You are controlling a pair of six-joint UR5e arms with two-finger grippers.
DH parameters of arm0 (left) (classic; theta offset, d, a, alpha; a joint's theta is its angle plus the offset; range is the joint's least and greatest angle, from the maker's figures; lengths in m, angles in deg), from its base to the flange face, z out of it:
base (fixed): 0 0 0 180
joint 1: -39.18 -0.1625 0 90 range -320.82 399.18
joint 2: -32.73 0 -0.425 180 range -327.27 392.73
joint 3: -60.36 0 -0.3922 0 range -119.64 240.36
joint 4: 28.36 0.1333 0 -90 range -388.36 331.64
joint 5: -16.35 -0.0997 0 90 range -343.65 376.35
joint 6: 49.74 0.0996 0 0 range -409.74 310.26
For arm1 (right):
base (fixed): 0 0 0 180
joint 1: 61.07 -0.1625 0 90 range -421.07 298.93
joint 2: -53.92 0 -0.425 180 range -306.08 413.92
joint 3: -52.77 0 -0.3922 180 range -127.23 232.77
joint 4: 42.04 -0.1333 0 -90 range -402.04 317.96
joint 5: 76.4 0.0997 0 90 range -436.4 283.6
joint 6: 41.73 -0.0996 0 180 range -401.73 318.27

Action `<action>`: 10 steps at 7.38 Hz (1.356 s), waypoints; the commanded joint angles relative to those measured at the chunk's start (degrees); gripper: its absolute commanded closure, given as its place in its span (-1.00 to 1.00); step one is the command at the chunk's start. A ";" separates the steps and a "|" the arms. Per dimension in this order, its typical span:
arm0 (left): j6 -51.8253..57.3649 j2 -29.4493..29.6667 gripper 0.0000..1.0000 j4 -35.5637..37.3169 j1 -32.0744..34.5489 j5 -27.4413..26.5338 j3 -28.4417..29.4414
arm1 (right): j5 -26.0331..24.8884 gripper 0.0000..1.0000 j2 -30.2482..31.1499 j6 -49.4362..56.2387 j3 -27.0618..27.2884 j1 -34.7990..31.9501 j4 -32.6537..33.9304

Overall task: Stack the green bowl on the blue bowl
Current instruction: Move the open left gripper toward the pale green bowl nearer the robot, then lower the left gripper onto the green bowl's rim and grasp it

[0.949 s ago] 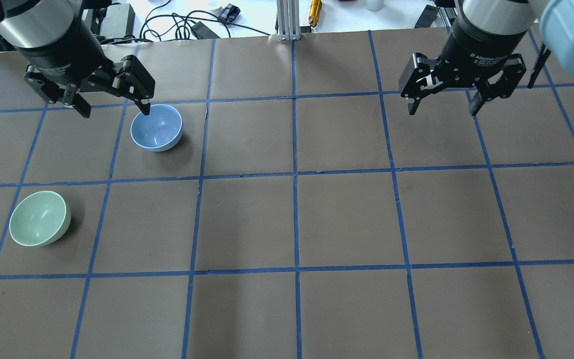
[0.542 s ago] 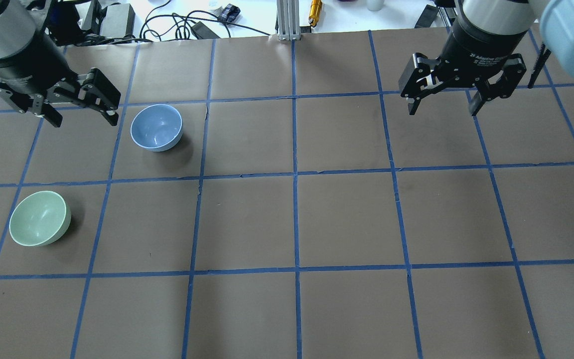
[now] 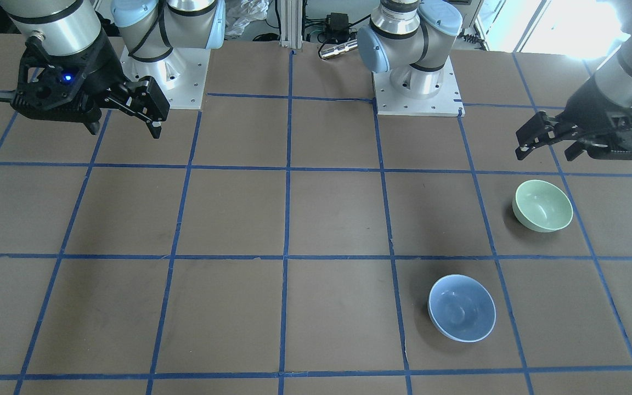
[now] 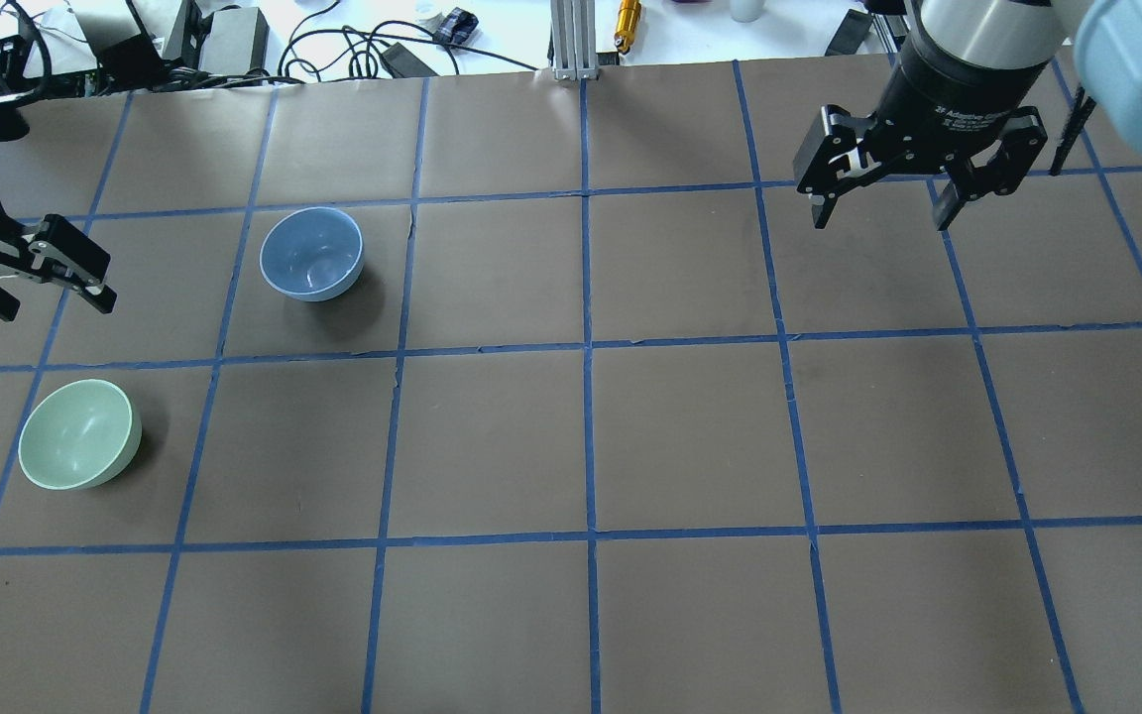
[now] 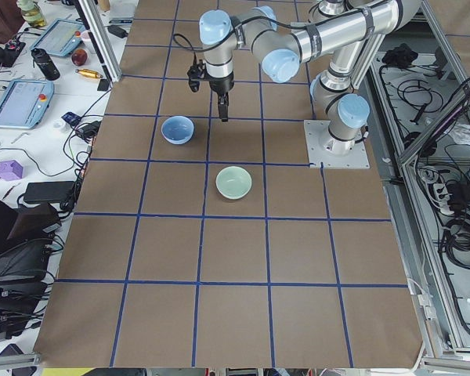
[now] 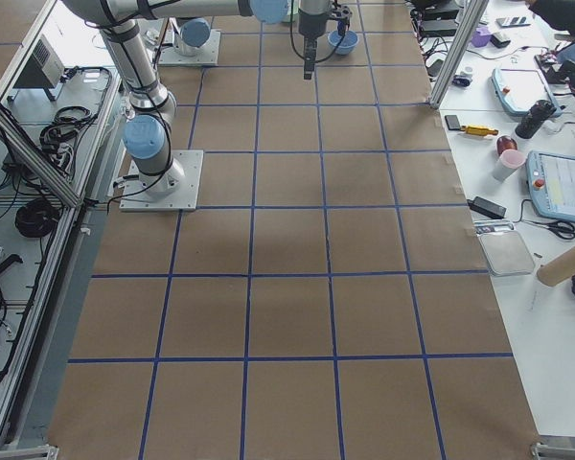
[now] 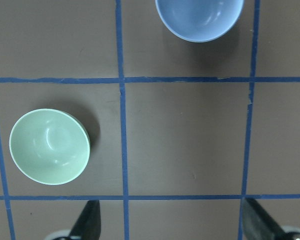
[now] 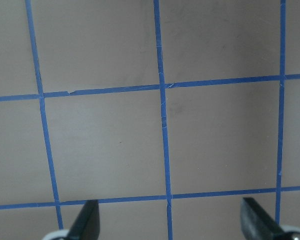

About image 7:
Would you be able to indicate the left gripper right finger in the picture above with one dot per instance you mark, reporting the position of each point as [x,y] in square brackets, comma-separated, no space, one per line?
[257,224]

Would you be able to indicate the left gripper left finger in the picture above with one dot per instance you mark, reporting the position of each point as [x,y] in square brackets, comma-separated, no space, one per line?
[88,224]

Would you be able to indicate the green bowl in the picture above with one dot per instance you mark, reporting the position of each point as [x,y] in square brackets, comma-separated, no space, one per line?
[49,146]

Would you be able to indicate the blue bowl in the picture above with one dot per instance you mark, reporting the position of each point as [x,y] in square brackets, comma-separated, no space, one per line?
[199,21]

